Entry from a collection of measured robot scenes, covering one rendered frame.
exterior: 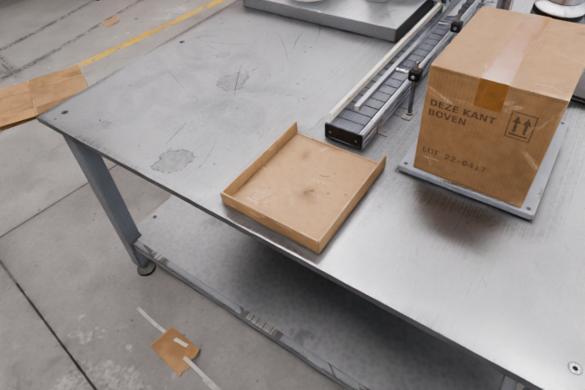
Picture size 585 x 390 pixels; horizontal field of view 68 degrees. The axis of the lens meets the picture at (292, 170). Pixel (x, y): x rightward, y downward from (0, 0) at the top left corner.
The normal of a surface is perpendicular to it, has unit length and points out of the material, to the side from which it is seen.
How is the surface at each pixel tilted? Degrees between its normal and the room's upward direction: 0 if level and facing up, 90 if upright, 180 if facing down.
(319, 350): 0
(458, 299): 0
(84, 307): 0
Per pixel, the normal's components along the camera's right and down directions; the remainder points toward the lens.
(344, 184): -0.07, -0.72
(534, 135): -0.58, 0.59
